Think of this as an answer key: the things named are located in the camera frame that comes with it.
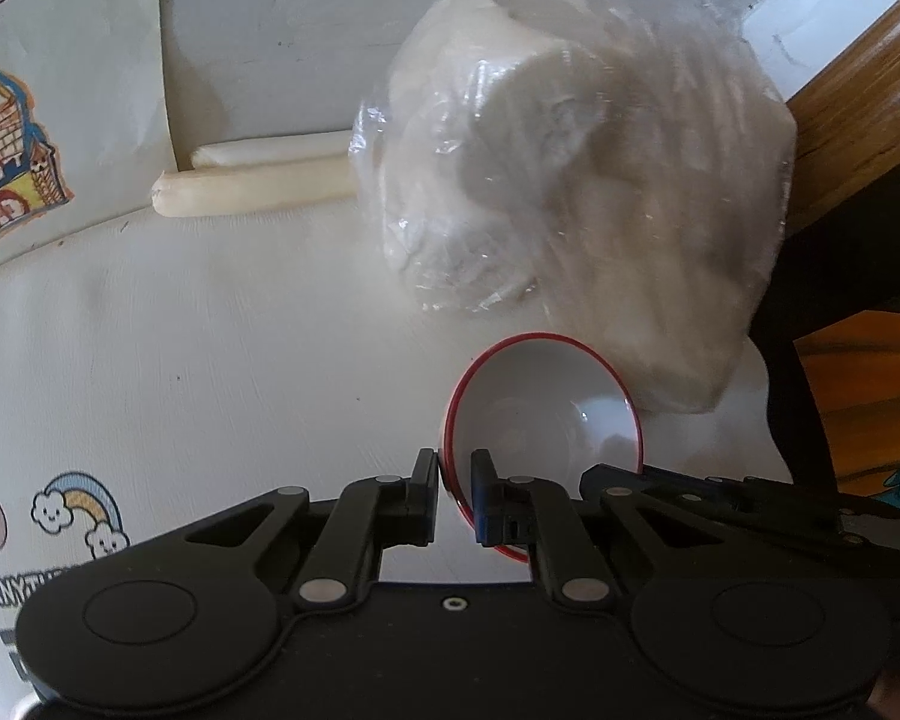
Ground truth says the houses drawing paper sheet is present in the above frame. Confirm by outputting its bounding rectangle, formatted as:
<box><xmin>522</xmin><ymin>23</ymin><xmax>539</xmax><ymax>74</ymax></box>
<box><xmin>0</xmin><ymin>0</ymin><xmax>175</xmax><ymax>265</ymax></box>

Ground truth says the rear white rolled stick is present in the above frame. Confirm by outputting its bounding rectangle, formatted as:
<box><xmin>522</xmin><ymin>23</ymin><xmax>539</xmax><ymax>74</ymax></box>
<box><xmin>190</xmin><ymin>130</ymin><xmax>351</xmax><ymax>169</ymax></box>

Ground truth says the orange cartoon cloth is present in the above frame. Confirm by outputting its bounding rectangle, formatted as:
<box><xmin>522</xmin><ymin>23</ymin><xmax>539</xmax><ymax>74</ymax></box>
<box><xmin>797</xmin><ymin>310</ymin><xmax>900</xmax><ymax>510</ymax></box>

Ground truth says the white bowl red rim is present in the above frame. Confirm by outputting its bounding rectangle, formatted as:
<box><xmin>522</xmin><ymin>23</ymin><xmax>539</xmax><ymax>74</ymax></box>
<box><xmin>440</xmin><ymin>332</ymin><xmax>645</xmax><ymax>523</ymax></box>

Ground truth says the plastic bag of buns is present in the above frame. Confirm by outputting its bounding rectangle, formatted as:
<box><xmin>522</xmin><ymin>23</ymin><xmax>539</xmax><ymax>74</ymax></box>
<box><xmin>349</xmin><ymin>0</ymin><xmax>797</xmax><ymax>413</ymax></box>

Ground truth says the front white rolled stick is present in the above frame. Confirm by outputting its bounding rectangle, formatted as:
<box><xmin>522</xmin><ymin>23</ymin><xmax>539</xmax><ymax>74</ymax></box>
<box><xmin>151</xmin><ymin>156</ymin><xmax>356</xmax><ymax>218</ymax></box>

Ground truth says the white rolled stick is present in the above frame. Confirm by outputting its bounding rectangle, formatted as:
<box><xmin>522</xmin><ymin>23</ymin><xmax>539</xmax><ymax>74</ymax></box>
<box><xmin>190</xmin><ymin>130</ymin><xmax>351</xmax><ymax>169</ymax></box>
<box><xmin>151</xmin><ymin>156</ymin><xmax>356</xmax><ymax>218</ymax></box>

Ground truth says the wooden furniture edge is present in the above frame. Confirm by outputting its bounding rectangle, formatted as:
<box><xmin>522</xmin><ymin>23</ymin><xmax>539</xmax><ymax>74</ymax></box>
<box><xmin>787</xmin><ymin>0</ymin><xmax>900</xmax><ymax>234</ymax></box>

